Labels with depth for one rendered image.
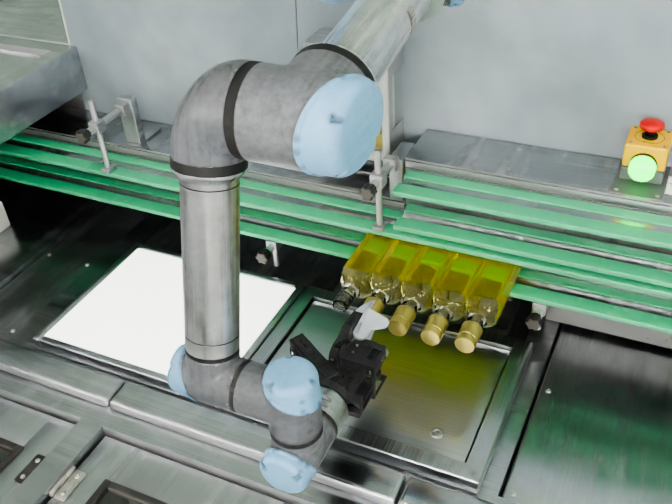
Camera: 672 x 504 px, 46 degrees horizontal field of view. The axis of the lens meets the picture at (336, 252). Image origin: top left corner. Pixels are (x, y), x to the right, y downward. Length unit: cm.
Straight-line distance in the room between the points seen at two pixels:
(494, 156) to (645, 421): 53
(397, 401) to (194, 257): 53
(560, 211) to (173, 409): 75
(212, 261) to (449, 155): 63
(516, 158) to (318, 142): 70
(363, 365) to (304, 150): 46
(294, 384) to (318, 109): 37
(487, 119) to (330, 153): 72
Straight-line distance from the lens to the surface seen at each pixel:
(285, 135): 87
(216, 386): 110
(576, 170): 147
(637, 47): 144
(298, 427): 108
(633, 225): 139
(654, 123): 144
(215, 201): 98
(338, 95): 86
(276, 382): 105
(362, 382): 125
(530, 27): 146
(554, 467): 137
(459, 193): 143
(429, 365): 146
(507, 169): 146
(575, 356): 155
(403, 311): 135
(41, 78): 192
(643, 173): 142
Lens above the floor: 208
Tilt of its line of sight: 45 degrees down
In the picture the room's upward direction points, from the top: 143 degrees counter-clockwise
